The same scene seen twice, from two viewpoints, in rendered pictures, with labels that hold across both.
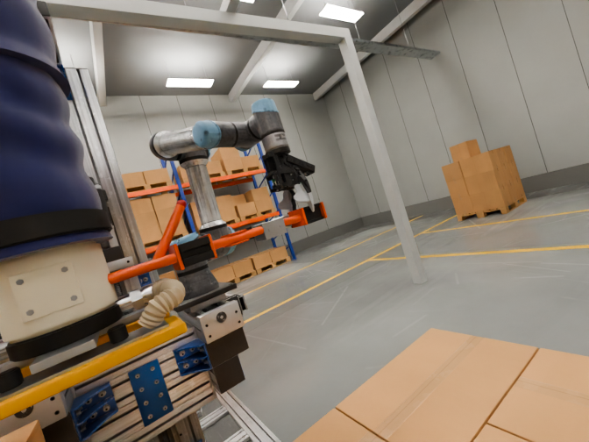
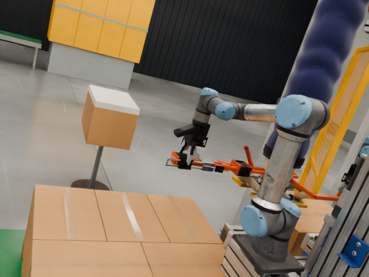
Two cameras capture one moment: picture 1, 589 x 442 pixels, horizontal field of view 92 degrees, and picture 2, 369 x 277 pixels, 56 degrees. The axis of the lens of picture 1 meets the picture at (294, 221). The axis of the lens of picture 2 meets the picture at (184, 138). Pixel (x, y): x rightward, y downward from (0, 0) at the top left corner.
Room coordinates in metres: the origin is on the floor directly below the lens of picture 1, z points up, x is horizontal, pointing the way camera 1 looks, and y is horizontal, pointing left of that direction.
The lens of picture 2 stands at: (2.42, 0.08, 1.76)
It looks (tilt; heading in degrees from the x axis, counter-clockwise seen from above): 16 degrees down; 185
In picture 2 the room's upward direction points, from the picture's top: 18 degrees clockwise
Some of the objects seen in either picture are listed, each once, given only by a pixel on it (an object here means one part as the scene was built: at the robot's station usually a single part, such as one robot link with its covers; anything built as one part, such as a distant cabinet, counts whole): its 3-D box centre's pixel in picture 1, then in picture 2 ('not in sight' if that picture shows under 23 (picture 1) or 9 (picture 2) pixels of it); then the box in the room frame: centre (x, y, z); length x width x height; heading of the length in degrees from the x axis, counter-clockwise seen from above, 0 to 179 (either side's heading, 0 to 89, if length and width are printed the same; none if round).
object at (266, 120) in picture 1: (266, 120); (207, 101); (0.86, -0.01, 1.51); 0.09 x 0.08 x 0.11; 46
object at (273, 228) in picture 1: (269, 229); (205, 164); (0.79, 0.07, 1.19); 0.07 x 0.07 x 0.04; 34
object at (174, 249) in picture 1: (192, 252); (240, 167); (0.67, 0.25, 1.20); 0.10 x 0.08 x 0.06; 34
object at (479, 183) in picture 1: (480, 175); not in sight; (6.58, -4.45, 0.87); 1.20 x 1.01 x 1.74; 123
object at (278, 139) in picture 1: (276, 144); (201, 116); (0.85, -0.02, 1.43); 0.08 x 0.08 x 0.05
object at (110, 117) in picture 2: not in sight; (108, 116); (-0.70, -0.97, 0.82); 0.60 x 0.40 x 0.40; 30
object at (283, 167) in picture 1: (282, 170); (197, 133); (0.85, -0.01, 1.35); 0.09 x 0.08 x 0.12; 124
